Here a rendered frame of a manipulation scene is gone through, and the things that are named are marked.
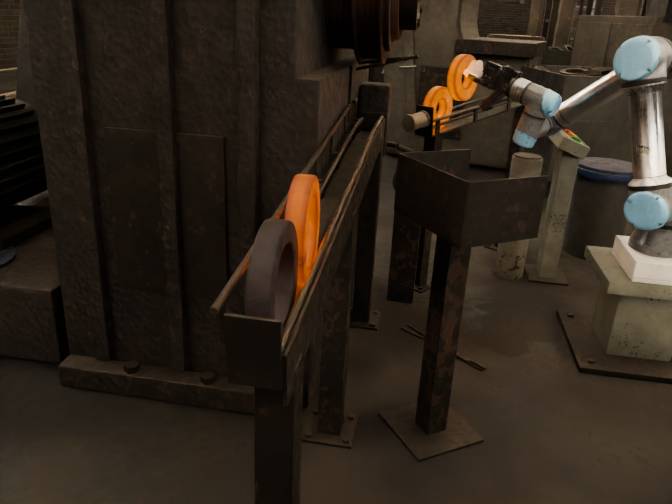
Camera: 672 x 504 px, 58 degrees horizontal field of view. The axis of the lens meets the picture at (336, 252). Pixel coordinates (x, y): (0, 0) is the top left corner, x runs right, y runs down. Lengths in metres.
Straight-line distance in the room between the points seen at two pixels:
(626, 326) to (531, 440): 0.59
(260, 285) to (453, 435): 1.00
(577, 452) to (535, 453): 0.11
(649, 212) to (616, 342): 0.47
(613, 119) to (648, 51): 2.14
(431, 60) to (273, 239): 3.82
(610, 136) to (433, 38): 1.39
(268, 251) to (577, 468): 1.12
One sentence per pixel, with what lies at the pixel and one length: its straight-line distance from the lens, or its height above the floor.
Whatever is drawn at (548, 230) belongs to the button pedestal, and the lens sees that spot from 2.63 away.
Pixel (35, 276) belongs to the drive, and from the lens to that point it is 1.97.
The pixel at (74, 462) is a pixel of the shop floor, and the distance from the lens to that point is 1.62.
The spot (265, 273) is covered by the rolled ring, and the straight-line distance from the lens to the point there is 0.75.
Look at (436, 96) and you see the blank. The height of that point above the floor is 0.75.
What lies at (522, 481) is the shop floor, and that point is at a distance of 1.59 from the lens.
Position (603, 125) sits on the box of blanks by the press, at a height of 0.46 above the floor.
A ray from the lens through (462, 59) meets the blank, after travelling 2.17.
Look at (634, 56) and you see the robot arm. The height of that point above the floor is 0.94.
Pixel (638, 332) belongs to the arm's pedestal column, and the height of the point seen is 0.11.
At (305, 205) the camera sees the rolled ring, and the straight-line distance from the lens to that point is 0.92.
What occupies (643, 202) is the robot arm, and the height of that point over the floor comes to 0.56.
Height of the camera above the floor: 1.01
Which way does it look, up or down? 22 degrees down
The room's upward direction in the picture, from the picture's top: 3 degrees clockwise
